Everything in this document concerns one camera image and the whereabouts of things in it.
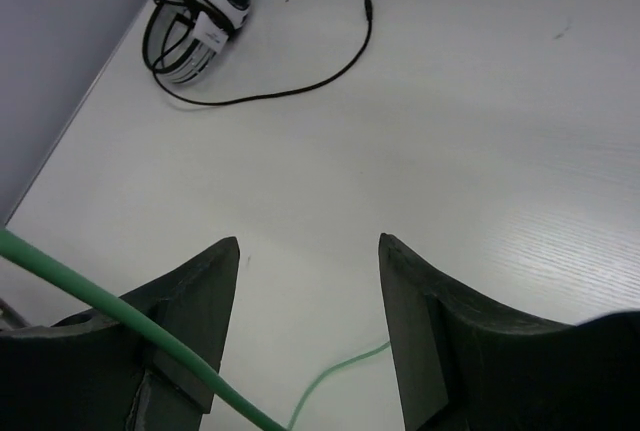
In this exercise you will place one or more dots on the black and white headphones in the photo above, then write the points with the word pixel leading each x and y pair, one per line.
pixel 182 37

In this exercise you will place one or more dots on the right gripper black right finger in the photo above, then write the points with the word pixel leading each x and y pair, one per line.
pixel 464 361

